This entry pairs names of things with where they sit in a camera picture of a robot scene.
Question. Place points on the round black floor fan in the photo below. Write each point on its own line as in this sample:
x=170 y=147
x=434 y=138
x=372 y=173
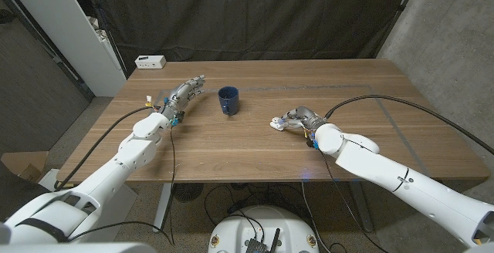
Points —
x=188 y=192

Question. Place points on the small white floor box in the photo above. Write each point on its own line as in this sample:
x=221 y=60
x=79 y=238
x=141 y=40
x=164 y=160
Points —
x=48 y=179

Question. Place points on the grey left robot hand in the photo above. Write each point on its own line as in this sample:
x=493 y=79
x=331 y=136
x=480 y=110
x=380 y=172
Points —
x=181 y=95

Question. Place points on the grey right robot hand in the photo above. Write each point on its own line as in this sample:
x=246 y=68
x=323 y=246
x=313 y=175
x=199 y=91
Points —
x=306 y=115

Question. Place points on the black backdrop stand pole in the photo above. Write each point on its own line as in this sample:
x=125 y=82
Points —
x=101 y=17
x=401 y=6

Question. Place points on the dark blue ceramic mug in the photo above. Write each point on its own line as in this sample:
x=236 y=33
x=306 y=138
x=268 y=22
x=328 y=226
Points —
x=227 y=100

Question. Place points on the white robot base with antenna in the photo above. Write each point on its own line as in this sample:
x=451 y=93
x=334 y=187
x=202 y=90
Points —
x=262 y=226

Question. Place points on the grey table leg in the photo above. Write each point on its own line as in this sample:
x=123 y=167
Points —
x=364 y=218
x=162 y=210

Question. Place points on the white power strip box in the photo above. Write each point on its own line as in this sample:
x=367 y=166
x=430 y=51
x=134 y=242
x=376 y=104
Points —
x=150 y=62

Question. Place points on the white robot torso edge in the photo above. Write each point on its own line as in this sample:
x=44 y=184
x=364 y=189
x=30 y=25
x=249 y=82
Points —
x=77 y=248

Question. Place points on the brown cardboard box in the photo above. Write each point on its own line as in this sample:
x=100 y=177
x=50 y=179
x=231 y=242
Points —
x=19 y=162

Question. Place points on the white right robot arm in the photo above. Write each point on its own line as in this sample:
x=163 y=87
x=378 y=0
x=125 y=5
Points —
x=386 y=168

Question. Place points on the white shelf cabinet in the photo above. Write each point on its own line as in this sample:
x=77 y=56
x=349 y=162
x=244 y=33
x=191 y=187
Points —
x=65 y=25

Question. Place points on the black curtain backdrop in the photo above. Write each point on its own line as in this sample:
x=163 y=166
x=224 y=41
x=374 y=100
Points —
x=251 y=14

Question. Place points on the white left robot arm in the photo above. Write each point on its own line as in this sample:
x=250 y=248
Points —
x=127 y=156

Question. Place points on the white AirPods case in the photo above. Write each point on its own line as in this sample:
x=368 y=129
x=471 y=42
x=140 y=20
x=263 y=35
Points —
x=276 y=124

